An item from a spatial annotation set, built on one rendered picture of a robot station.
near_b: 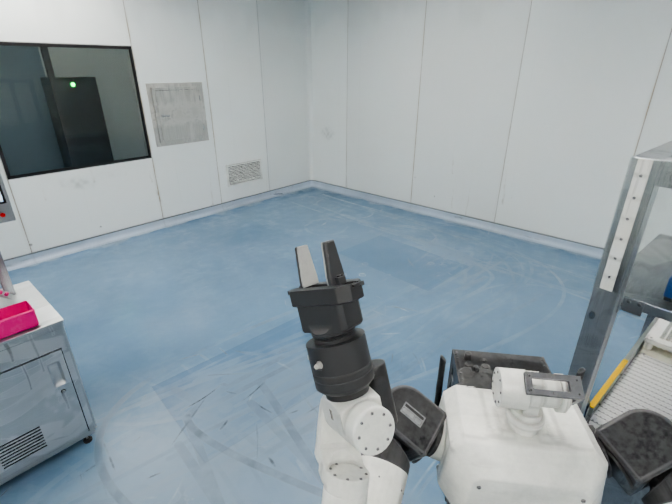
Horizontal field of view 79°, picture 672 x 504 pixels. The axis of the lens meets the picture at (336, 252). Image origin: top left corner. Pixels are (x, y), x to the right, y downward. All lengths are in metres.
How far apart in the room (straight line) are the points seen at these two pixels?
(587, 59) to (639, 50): 0.40
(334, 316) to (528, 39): 4.62
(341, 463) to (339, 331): 0.22
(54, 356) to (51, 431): 0.40
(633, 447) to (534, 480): 0.19
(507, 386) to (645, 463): 0.26
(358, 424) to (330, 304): 0.16
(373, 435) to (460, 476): 0.27
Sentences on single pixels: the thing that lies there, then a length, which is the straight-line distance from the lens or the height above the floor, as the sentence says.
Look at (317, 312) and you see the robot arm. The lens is 0.58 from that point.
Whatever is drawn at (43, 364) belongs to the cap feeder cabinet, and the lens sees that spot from 2.32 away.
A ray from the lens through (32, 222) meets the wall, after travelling 5.06.
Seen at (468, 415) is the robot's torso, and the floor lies 1.22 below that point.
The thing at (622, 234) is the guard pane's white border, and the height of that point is 1.43.
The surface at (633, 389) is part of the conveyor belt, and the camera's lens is 1.78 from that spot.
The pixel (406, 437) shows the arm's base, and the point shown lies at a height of 1.21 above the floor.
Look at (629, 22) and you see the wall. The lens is 4.81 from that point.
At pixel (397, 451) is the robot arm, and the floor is 1.19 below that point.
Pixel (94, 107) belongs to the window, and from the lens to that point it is 5.08.
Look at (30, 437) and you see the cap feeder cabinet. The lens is 2.52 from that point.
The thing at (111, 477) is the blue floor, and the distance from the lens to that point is 2.49.
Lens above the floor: 1.80
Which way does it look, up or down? 24 degrees down
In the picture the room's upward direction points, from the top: straight up
